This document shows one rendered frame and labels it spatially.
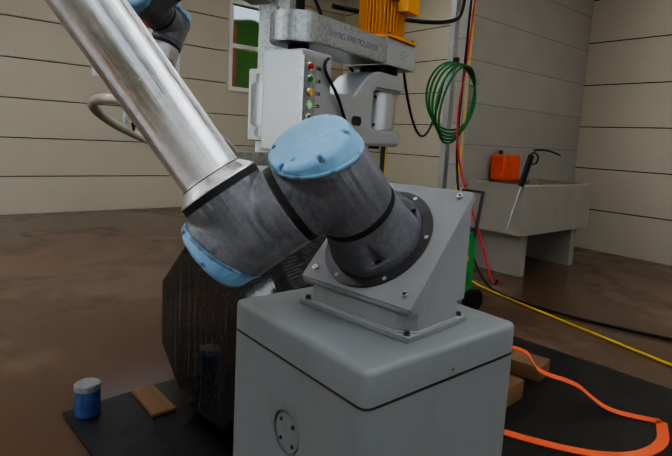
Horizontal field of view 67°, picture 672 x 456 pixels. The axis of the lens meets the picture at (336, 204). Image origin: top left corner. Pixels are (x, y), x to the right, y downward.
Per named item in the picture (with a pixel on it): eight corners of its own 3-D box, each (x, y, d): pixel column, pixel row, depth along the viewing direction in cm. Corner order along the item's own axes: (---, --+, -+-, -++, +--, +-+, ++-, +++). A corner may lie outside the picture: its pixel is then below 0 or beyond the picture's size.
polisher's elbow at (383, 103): (350, 129, 271) (352, 91, 268) (366, 130, 288) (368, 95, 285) (383, 130, 262) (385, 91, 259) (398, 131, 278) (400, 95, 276)
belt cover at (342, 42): (374, 80, 292) (376, 50, 290) (414, 79, 278) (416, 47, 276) (255, 51, 214) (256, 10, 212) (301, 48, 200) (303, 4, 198)
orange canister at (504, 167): (483, 182, 518) (485, 149, 514) (510, 181, 550) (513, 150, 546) (502, 184, 501) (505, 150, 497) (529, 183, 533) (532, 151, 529)
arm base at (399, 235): (441, 209, 96) (421, 174, 90) (387, 291, 90) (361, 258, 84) (369, 193, 110) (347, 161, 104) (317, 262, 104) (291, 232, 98)
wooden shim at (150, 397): (130, 393, 228) (130, 390, 228) (152, 387, 235) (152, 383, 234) (152, 417, 209) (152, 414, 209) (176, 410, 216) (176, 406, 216)
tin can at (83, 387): (97, 404, 218) (97, 375, 216) (103, 414, 210) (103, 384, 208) (71, 410, 211) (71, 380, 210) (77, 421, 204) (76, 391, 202)
